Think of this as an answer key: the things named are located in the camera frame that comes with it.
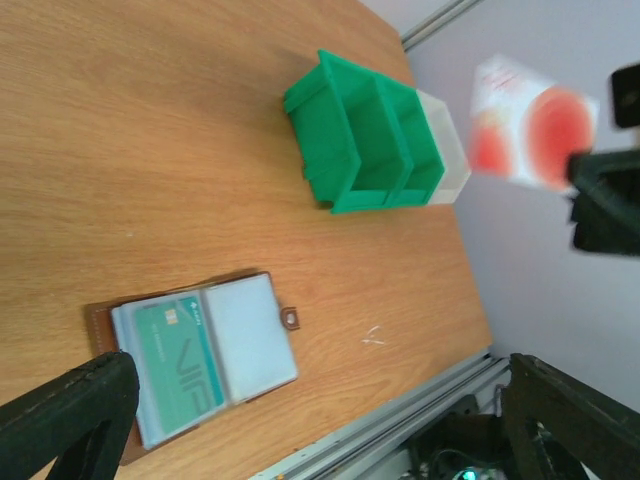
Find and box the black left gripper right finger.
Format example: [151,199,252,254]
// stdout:
[502,353,639,479]

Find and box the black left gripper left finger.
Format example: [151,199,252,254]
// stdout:
[1,352,139,479]

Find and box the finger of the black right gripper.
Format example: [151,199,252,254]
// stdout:
[567,148,639,257]

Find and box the teal VIP card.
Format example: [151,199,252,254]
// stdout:
[133,294,225,444]

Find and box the brown leather card holder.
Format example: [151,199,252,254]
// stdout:
[83,269,300,465]

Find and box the white bin with teal cards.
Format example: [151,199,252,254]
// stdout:
[416,90,471,205]

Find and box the green bin with red cards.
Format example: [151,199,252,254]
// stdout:
[284,49,406,214]

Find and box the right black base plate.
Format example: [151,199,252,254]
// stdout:
[405,394,509,479]

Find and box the aluminium front rail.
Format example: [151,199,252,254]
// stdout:
[253,350,510,479]

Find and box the right aluminium frame post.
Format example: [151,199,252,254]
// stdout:
[401,0,483,53]

